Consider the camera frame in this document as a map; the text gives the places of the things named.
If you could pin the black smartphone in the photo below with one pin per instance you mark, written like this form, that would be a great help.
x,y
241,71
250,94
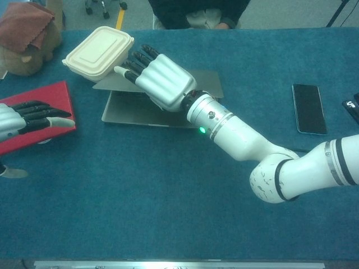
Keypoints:
x,y
310,109

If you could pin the tan plush toy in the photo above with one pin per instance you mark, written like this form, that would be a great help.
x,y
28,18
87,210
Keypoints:
x,y
19,63

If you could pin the office chair wheel base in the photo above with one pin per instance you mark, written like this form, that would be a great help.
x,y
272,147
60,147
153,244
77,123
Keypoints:
x,y
105,9

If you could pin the seated person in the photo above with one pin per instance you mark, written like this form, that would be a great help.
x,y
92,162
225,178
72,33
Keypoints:
x,y
182,14

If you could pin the small white round object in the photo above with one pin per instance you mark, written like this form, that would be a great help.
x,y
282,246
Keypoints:
x,y
45,141

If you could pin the black tripod leg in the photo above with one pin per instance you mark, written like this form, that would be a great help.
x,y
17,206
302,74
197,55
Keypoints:
x,y
336,14

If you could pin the aluminium profile rail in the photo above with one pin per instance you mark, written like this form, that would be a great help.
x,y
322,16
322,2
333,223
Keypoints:
x,y
179,264

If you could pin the cardboard box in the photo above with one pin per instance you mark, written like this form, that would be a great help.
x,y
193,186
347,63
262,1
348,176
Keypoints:
x,y
56,8

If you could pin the blue felt table cover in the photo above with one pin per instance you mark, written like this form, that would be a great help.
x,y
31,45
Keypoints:
x,y
140,201

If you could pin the silver Apple laptop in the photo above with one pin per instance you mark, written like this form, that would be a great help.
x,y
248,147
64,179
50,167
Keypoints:
x,y
126,112

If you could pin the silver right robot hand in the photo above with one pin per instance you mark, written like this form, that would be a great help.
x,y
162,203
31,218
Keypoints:
x,y
165,81

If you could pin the black device white print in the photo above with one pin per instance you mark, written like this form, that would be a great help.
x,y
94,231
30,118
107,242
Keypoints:
x,y
352,107

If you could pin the rust brown cloth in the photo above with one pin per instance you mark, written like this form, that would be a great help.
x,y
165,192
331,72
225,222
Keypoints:
x,y
22,28

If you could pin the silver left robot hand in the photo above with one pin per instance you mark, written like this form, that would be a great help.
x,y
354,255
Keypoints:
x,y
11,120

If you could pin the red flat box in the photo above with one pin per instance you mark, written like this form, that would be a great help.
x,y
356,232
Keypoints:
x,y
56,92

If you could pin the cream lidded food container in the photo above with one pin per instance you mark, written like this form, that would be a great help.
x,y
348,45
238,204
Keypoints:
x,y
95,53

